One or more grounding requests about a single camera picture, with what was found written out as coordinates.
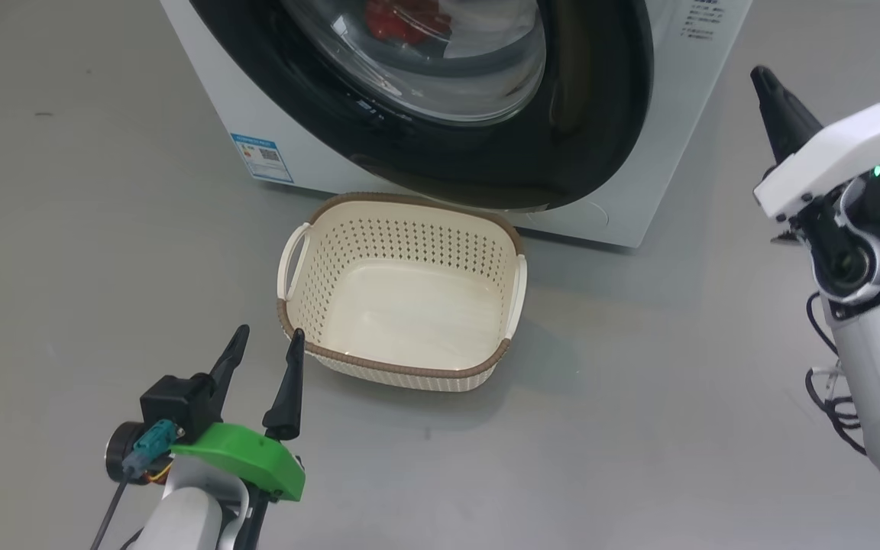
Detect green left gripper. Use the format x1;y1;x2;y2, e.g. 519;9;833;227
171;325;306;503

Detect teal left camera connector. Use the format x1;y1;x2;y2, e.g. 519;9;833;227
122;419;186;479

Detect white front-load washing machine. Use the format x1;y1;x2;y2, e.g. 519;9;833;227
159;0;754;249

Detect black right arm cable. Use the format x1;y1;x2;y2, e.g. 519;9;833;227
804;290;869;457

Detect red and white garment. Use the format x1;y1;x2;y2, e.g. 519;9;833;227
364;0;453;45

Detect blue energy label sticker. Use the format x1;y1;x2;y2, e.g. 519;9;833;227
230;134;294;184

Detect round filter access cover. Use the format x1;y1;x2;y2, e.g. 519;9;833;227
524;200;609;231

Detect printed instruction text decal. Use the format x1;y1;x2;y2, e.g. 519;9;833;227
679;0;725;40

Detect cream perforated laundry basket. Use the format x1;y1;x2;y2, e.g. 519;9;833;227
277;192;528;393

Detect black left camera cable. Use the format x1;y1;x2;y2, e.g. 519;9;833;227
89;467;135;550

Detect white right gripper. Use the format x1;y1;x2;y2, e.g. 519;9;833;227
750;66;880;222

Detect black glass washing machine door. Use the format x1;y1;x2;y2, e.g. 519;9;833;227
188;0;655;212

